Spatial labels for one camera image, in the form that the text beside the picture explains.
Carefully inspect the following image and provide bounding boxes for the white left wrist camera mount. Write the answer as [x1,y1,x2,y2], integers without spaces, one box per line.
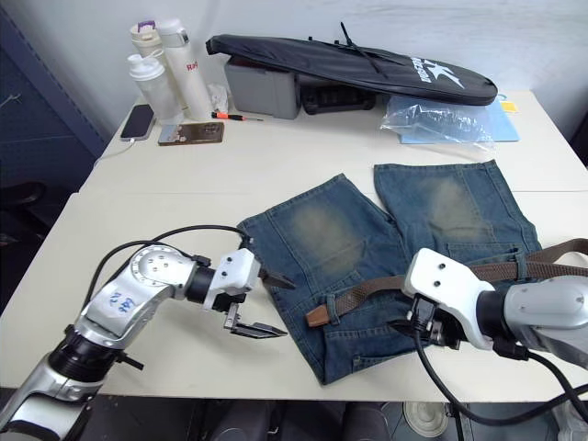
[201,247,264,312]

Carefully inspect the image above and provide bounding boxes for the crumpled white wrapper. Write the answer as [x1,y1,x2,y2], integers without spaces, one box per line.
[206,83,230,112]

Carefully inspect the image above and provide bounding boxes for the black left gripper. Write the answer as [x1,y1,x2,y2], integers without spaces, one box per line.
[212,268,298,342]

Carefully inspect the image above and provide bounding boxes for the black zip ties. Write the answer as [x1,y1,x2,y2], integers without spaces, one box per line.
[339,20,392,75]

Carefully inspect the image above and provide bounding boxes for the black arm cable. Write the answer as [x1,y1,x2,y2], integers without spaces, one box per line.
[84,224,256,322]
[410,316,588,424]

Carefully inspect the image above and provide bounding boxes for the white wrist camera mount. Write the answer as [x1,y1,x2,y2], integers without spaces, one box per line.
[201,247,264,312]
[402,247,498,351]

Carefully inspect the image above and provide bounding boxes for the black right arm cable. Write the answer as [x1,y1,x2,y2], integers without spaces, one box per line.
[410,316,588,424]

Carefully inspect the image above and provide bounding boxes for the white charging cable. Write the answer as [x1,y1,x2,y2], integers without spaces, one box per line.
[93,137,138,172]

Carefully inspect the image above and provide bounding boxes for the smartphone with brown case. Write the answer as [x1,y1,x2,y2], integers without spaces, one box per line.
[157,119,226,147]

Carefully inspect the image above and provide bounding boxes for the black hard case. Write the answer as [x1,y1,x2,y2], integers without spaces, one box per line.
[300,74,379,117]

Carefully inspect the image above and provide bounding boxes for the black racket bag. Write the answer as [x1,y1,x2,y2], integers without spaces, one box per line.
[204,33,499,108]

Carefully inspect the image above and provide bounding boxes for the blue denim shorts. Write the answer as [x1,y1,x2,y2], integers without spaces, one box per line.
[235,159,544,387]

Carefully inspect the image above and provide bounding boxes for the clear plastic bag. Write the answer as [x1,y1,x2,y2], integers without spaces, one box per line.
[379,96,498,153]

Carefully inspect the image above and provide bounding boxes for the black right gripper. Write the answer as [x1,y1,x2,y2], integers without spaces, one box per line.
[389,293,462,351]

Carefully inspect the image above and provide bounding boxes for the cream bottle purple lid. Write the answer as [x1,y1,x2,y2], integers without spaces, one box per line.
[129,19,163,62]

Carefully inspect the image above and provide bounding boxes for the orange black screwdriver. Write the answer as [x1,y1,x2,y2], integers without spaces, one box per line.
[210,110,266,123]

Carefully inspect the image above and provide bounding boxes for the light blue folder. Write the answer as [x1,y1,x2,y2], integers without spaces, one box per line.
[398,93,522,145]

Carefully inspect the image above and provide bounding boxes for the brown braided belt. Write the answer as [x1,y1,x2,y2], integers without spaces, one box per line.
[305,238,588,329]

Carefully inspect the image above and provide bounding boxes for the grey plastic box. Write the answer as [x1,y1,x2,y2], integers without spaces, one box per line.
[222,56,300,121]

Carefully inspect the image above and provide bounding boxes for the black chair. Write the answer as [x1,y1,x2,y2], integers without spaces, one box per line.
[0,180,48,244]

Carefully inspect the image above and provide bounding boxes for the white round foot under table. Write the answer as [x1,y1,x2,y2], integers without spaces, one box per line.
[402,401,449,435]

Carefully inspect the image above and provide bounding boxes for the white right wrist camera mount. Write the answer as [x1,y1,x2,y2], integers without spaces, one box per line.
[402,247,498,351]

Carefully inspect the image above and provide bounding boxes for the dark smartphone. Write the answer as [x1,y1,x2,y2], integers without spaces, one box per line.
[119,103,156,141]

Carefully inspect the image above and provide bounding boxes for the translucent shaker bottle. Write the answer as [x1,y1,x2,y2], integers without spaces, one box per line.
[126,51,186,126]

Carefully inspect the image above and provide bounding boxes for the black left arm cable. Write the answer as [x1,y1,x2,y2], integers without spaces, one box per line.
[84,224,256,322]

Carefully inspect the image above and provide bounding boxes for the white thermos red print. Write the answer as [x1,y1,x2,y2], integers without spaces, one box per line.
[157,17,215,120]

